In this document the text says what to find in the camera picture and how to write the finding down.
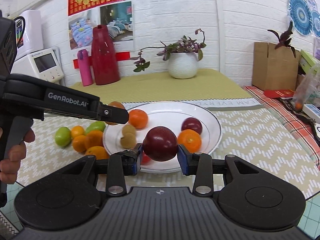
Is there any red checkered cloth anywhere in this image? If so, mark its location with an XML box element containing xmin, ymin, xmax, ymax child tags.
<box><xmin>242</xmin><ymin>85</ymin><xmax>320</xmax><ymax>168</ymax></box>

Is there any longan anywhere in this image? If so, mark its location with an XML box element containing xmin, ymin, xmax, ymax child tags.
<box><xmin>122</xmin><ymin>124</ymin><xmax>137</xmax><ymax>138</ymax></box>
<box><xmin>120</xmin><ymin>133</ymin><xmax>137</xmax><ymax>149</ymax></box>

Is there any green fruit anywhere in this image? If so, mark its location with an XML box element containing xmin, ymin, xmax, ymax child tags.
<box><xmin>55</xmin><ymin>127</ymin><xmax>72</xmax><ymax>147</ymax></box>
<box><xmin>85</xmin><ymin>121</ymin><xmax>107</xmax><ymax>135</ymax></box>

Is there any purple leaf plant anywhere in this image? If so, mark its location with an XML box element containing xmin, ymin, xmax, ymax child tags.
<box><xmin>267</xmin><ymin>21</ymin><xmax>297</xmax><ymax>58</ymax></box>

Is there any mandarin orange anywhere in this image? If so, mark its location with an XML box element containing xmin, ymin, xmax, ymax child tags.
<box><xmin>128</xmin><ymin>109</ymin><xmax>148</xmax><ymax>130</ymax></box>
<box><xmin>177</xmin><ymin>129</ymin><xmax>202</xmax><ymax>153</ymax></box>

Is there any large blue round wall ornament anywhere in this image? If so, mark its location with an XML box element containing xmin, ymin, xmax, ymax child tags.
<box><xmin>287</xmin><ymin>0</ymin><xmax>313</xmax><ymax>37</ymax></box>

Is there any white wall pipe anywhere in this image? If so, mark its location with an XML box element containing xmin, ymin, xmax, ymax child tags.
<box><xmin>213</xmin><ymin>0</ymin><xmax>222</xmax><ymax>74</ymax></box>

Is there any white potted plant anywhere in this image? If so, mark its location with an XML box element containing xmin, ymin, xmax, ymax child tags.
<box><xmin>130</xmin><ymin>29</ymin><xmax>207</xmax><ymax>79</ymax></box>

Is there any beige patterned tablecloth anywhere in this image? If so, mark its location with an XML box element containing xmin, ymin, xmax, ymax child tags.
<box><xmin>15</xmin><ymin>100</ymin><xmax>320</xmax><ymax>202</ymax></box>

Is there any cardboard box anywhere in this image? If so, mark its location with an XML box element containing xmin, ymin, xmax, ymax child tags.
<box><xmin>252</xmin><ymin>42</ymin><xmax>302</xmax><ymax>91</ymax></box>

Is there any person's left hand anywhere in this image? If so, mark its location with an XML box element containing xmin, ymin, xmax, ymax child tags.
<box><xmin>0</xmin><ymin>129</ymin><xmax>35</xmax><ymax>184</ymax></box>

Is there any red yellow plum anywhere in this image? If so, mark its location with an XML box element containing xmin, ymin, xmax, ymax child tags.
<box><xmin>105</xmin><ymin>101</ymin><xmax>127</xmax><ymax>126</ymax></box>

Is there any large orange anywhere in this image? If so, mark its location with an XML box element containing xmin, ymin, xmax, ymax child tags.
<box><xmin>85</xmin><ymin>146</ymin><xmax>110</xmax><ymax>160</ymax></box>

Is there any green table mat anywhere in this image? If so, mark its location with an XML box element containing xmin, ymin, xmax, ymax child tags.
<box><xmin>67</xmin><ymin>69</ymin><xmax>253</xmax><ymax>104</ymax></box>

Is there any bedding wall poster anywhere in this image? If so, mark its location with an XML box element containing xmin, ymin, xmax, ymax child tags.
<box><xmin>68</xmin><ymin>1</ymin><xmax>134</xmax><ymax>52</ymax></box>

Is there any red thermos jug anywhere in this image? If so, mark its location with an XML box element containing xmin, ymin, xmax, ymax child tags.
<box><xmin>91</xmin><ymin>24</ymin><xmax>121</xmax><ymax>86</ymax></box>

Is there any white plate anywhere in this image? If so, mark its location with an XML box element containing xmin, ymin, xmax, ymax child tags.
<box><xmin>102</xmin><ymin>101</ymin><xmax>222</xmax><ymax>173</ymax></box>

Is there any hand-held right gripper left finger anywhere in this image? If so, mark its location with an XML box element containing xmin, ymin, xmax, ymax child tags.
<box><xmin>61</xmin><ymin>142</ymin><xmax>144</xmax><ymax>196</ymax></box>

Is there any white appliance with screen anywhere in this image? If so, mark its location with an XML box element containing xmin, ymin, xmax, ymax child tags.
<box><xmin>11</xmin><ymin>47</ymin><xmax>66</xmax><ymax>87</ymax></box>

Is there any dark red plum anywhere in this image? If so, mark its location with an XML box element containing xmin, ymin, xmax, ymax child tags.
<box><xmin>181</xmin><ymin>117</ymin><xmax>203</xmax><ymax>135</ymax></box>
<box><xmin>142</xmin><ymin>126</ymin><xmax>179</xmax><ymax>162</ymax></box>

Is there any white water purifier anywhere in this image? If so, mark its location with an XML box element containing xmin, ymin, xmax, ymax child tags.
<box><xmin>11</xmin><ymin>10</ymin><xmax>44</xmax><ymax>62</ymax></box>

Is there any pink bottle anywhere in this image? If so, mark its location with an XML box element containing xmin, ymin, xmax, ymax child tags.
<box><xmin>77</xmin><ymin>49</ymin><xmax>93</xmax><ymax>87</ymax></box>

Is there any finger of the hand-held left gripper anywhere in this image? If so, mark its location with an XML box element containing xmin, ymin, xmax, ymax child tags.
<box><xmin>86</xmin><ymin>99</ymin><xmax>130</xmax><ymax>125</ymax></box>

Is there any clear plastic bag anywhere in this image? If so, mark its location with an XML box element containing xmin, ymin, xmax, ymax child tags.
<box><xmin>292</xmin><ymin>67</ymin><xmax>320</xmax><ymax>112</ymax></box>

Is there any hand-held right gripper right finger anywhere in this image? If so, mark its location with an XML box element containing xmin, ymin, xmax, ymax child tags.
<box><xmin>177</xmin><ymin>144</ymin><xmax>260</xmax><ymax>196</ymax></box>

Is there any green box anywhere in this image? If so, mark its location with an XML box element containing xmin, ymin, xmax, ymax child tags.
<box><xmin>299</xmin><ymin>50</ymin><xmax>320</xmax><ymax>74</ymax></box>

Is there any red envelope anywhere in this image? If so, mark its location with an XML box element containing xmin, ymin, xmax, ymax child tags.
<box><xmin>264</xmin><ymin>89</ymin><xmax>295</xmax><ymax>98</ymax></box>

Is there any white blue box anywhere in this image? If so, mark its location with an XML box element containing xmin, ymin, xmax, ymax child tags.
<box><xmin>302</xmin><ymin>104</ymin><xmax>320</xmax><ymax>119</ymax></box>

